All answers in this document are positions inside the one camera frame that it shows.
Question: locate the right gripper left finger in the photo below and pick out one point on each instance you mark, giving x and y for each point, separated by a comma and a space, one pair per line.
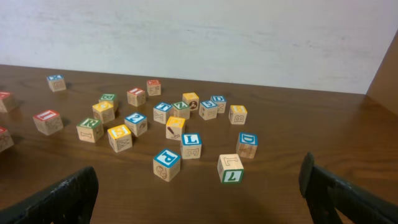
71, 200

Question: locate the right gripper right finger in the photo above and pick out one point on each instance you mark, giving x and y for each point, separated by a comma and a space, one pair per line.
327, 194

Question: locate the green R block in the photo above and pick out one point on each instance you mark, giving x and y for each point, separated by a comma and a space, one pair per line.
90, 130

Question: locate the yellow S block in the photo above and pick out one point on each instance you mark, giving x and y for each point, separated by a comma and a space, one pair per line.
120, 138

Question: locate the red I block centre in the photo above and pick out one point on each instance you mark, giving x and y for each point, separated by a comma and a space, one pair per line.
48, 122

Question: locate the red i block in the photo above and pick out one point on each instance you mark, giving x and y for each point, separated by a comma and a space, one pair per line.
136, 97
48, 122

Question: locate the red U block centre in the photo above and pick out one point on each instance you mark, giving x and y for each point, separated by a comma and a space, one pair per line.
5, 139

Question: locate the blue D block right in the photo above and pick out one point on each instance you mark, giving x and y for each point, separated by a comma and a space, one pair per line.
247, 145

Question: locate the blue d block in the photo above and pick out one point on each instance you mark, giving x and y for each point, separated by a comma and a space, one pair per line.
220, 101
247, 145

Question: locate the yellow block centre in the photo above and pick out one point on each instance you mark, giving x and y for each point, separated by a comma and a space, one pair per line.
104, 111

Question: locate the plain wood L block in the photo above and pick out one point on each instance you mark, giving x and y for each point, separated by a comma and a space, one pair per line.
230, 169

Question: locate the blue P block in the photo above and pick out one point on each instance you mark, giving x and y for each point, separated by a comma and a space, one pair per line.
166, 164

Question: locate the blue 2 block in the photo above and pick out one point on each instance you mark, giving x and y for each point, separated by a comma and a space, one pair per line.
137, 123

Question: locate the green B block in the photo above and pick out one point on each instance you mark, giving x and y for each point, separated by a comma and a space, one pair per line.
110, 98

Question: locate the blue X block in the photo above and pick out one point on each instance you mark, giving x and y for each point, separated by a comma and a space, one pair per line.
56, 83

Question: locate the yellow 8 block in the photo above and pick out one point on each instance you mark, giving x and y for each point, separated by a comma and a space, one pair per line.
237, 114

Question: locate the red I block upper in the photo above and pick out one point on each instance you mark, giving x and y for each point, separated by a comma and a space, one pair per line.
136, 97

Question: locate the blue T block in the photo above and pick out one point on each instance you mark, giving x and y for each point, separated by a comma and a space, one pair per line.
162, 112

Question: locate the yellow block hammer side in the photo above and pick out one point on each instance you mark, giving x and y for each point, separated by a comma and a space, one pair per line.
175, 128

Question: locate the red E block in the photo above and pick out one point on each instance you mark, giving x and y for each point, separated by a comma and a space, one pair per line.
8, 101

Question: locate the blue L block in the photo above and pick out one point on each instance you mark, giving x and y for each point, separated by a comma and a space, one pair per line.
190, 146

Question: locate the red block top right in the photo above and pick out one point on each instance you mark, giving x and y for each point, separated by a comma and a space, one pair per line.
153, 87

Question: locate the green Z block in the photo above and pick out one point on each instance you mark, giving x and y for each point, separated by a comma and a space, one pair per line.
180, 109

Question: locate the blue D block upper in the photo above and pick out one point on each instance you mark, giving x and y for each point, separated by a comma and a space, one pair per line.
220, 101

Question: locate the blue 5 block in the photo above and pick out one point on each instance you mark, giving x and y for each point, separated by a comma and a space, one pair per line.
208, 109

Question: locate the yellow block upper right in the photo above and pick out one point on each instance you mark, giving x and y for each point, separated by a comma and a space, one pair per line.
192, 100

